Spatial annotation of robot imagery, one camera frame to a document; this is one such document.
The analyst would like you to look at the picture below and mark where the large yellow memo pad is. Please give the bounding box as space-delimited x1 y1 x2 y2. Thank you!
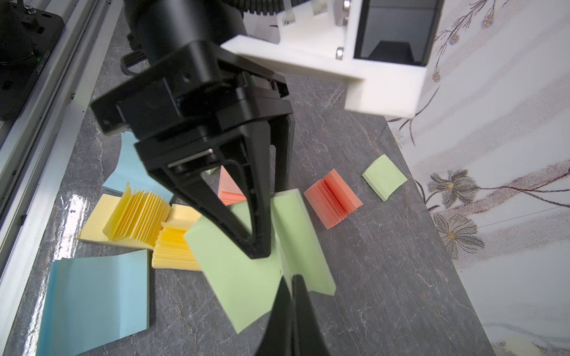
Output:
78 185 172 250

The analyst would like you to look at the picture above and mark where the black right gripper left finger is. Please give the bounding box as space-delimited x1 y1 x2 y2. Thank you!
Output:
255 278 292 356

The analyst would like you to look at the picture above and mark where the aluminium rail frame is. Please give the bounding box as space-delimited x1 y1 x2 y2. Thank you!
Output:
1 1 123 349

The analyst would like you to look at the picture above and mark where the pink memo pad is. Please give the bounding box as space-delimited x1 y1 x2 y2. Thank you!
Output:
218 166 246 206

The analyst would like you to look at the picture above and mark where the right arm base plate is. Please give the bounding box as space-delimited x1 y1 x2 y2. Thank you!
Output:
1 1 65 122

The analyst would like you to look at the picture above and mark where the left blue memo pad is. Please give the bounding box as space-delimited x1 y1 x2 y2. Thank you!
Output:
103 131 174 203

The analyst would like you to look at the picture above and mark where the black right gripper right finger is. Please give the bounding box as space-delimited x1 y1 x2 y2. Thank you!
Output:
292 274 330 356

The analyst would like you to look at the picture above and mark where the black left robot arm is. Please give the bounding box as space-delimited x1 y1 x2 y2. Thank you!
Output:
91 1 294 259

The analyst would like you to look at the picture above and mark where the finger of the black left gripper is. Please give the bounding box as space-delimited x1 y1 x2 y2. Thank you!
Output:
151 122 273 260
270 115 295 192

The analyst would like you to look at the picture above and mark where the blue memo pad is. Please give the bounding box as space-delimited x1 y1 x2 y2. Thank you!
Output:
37 250 150 355
103 131 174 203

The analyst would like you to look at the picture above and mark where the red memo pad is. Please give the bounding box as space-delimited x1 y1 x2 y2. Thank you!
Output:
304 169 363 229

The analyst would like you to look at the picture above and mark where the green memo pad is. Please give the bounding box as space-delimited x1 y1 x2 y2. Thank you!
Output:
362 154 408 202
185 189 336 333

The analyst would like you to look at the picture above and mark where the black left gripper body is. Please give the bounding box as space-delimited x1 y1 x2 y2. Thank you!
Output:
91 41 293 176

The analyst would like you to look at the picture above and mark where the right blue memo pad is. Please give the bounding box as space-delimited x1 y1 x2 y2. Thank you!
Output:
37 250 150 355

